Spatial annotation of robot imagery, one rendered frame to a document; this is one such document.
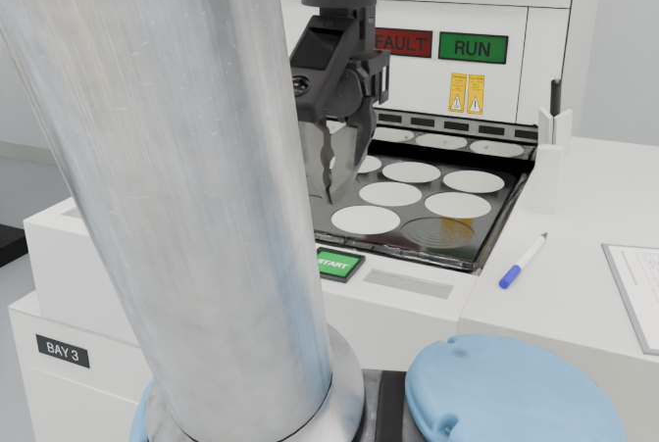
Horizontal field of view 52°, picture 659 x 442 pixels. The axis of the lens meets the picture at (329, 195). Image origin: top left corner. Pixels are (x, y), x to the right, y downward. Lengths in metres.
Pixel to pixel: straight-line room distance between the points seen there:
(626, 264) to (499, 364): 0.40
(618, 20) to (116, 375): 2.17
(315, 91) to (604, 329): 0.33
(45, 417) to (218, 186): 0.90
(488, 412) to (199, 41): 0.25
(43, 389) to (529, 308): 0.68
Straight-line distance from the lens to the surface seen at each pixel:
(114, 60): 0.19
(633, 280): 0.76
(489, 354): 0.41
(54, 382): 1.03
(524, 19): 1.19
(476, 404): 0.37
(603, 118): 2.74
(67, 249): 0.89
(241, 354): 0.28
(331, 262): 0.73
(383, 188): 1.10
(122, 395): 0.96
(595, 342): 0.65
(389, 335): 0.69
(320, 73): 0.60
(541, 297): 0.70
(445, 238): 0.95
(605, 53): 2.69
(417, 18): 1.23
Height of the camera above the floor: 1.31
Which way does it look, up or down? 22 degrees down
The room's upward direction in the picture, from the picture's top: straight up
